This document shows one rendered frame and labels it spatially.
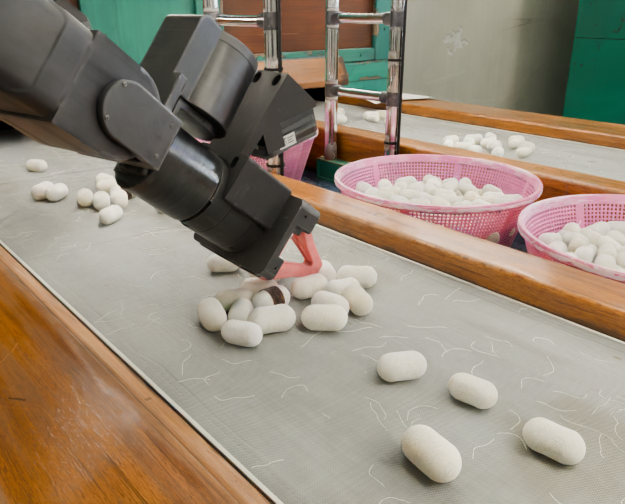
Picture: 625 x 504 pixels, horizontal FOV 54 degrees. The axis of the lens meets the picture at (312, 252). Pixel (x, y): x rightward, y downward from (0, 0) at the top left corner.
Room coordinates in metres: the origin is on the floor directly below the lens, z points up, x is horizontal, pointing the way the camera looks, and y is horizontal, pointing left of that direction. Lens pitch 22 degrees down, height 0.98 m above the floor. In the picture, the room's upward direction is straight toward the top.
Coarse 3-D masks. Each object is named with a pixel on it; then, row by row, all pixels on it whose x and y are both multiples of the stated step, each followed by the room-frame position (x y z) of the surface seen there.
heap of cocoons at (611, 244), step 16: (576, 224) 0.67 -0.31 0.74; (608, 224) 0.68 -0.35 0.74; (624, 224) 0.68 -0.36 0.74; (544, 240) 0.63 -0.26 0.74; (560, 240) 0.64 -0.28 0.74; (576, 240) 0.62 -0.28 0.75; (592, 240) 0.64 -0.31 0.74; (608, 240) 0.62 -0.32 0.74; (624, 240) 0.63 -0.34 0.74; (576, 256) 0.58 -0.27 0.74; (592, 256) 0.59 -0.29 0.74; (608, 256) 0.57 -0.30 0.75; (624, 256) 0.58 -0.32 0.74
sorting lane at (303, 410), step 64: (0, 192) 0.82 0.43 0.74; (64, 256) 0.58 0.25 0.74; (128, 256) 0.58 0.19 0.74; (192, 256) 0.58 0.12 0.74; (320, 256) 0.58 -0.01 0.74; (384, 256) 0.58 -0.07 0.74; (128, 320) 0.44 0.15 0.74; (192, 320) 0.44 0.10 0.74; (384, 320) 0.44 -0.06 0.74; (448, 320) 0.44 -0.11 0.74; (512, 320) 0.44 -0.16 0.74; (192, 384) 0.35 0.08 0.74; (256, 384) 0.35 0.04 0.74; (320, 384) 0.35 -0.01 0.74; (384, 384) 0.35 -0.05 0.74; (512, 384) 0.35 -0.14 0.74; (576, 384) 0.35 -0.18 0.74; (256, 448) 0.29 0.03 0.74; (320, 448) 0.29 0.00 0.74; (384, 448) 0.29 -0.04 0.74; (512, 448) 0.29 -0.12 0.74
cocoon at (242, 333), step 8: (232, 320) 0.41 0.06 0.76; (240, 320) 0.41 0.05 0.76; (224, 328) 0.40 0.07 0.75; (232, 328) 0.40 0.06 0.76; (240, 328) 0.40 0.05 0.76; (248, 328) 0.40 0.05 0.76; (256, 328) 0.40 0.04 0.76; (224, 336) 0.40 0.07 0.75; (232, 336) 0.40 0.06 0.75; (240, 336) 0.40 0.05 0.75; (248, 336) 0.40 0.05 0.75; (256, 336) 0.40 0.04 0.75; (240, 344) 0.40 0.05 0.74; (248, 344) 0.40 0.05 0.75; (256, 344) 0.40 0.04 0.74
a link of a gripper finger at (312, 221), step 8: (304, 200) 0.45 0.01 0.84; (312, 208) 0.45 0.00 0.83; (312, 216) 0.45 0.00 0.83; (312, 224) 0.45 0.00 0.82; (296, 232) 0.44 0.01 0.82; (304, 232) 0.45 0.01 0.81; (296, 240) 0.50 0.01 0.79; (304, 256) 0.51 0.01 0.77; (296, 264) 0.50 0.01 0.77; (304, 264) 0.51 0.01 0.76
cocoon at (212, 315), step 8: (200, 304) 0.44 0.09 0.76; (208, 304) 0.43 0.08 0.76; (216, 304) 0.43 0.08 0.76; (200, 312) 0.43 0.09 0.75; (208, 312) 0.42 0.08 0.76; (216, 312) 0.42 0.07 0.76; (224, 312) 0.43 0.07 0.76; (200, 320) 0.43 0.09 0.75; (208, 320) 0.42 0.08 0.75; (216, 320) 0.42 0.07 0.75; (224, 320) 0.42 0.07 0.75; (208, 328) 0.42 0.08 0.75; (216, 328) 0.42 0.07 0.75
